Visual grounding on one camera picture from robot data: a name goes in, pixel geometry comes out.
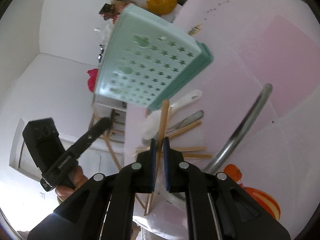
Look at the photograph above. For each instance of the wooden chair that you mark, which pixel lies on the wooden chair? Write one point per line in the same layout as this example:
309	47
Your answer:
116	134

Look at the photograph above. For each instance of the stainless steel spoon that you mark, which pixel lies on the stainless steel spoon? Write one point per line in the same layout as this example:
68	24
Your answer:
183	123

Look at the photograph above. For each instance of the red plastic bag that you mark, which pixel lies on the red plastic bag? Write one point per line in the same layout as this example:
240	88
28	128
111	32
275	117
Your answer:
92	79

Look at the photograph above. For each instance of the steel ladle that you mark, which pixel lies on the steel ladle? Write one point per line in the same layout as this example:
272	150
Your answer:
240	132

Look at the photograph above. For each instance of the white plastic rice paddle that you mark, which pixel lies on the white plastic rice paddle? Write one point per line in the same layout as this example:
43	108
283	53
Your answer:
150	125

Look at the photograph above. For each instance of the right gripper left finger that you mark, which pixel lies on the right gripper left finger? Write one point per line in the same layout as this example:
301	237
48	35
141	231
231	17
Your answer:
139	177

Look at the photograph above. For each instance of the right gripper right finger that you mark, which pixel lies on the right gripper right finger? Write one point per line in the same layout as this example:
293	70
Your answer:
179	174

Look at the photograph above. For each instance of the white side table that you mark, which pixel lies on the white side table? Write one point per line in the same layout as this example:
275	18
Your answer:
111	108

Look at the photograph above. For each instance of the white door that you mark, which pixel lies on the white door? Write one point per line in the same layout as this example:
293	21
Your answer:
93	160

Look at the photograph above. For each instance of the orange plastic bag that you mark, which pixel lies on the orange plastic bag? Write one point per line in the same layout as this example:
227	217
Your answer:
161	7

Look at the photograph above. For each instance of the person left hand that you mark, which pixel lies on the person left hand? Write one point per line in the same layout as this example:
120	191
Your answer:
79	179

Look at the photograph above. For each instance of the mint green utensil caddy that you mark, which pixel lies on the mint green utensil caddy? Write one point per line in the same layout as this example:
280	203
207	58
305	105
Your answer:
148	59

